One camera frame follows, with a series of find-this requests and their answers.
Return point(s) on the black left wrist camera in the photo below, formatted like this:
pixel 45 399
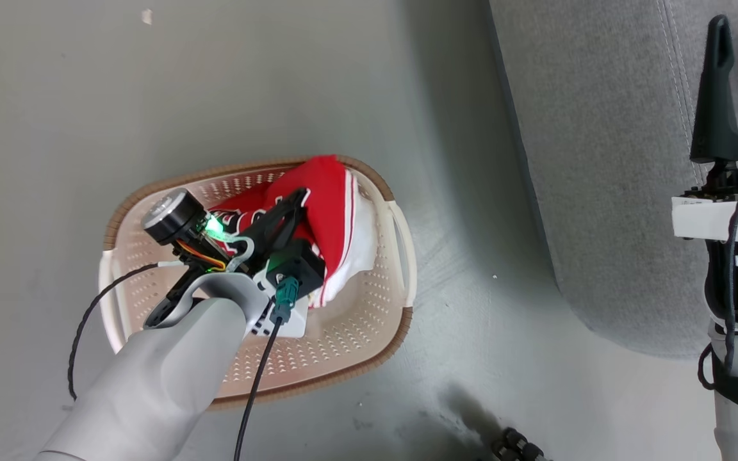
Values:
pixel 302 262

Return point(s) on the grey fabric sofa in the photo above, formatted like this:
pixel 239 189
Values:
pixel 606 160

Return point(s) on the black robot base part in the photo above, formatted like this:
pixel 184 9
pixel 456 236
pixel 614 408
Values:
pixel 516 446

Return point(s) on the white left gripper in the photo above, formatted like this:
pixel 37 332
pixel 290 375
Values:
pixel 295 320

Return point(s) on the small white paper scrap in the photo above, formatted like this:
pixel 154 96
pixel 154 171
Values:
pixel 146 16

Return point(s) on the beige perforated laundry basket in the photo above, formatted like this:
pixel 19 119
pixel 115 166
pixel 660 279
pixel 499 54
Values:
pixel 343 346

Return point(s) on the red and white garment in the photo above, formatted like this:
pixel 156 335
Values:
pixel 330 211

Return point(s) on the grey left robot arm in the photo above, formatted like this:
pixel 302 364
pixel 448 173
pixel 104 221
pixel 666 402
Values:
pixel 164 371

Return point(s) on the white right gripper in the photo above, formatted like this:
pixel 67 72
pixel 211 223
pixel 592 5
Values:
pixel 702 221

